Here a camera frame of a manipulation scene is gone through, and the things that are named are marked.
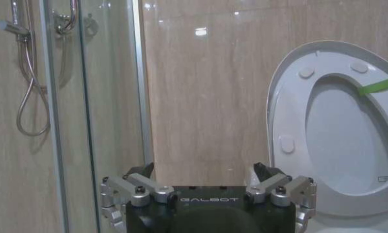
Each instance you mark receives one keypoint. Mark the glass shower enclosure panel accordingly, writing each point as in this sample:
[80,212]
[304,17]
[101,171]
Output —
[56,145]

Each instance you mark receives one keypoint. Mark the white toilet lid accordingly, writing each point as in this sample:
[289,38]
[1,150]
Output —
[338,136]

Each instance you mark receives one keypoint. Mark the white toilet seat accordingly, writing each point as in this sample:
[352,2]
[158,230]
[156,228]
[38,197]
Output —
[293,102]

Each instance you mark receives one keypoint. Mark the chrome shower riser bar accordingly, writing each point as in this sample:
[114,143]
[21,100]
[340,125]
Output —
[18,9]

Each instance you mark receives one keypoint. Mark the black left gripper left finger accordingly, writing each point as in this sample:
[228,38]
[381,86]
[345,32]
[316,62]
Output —
[141,182]

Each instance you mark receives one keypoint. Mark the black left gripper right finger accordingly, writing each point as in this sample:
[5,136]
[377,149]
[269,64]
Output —
[268,182]

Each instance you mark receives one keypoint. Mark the white ceramic toilet bowl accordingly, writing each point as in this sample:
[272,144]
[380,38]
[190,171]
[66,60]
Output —
[358,224]

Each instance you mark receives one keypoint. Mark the small label sticker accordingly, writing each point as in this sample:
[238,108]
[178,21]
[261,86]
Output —
[384,178]

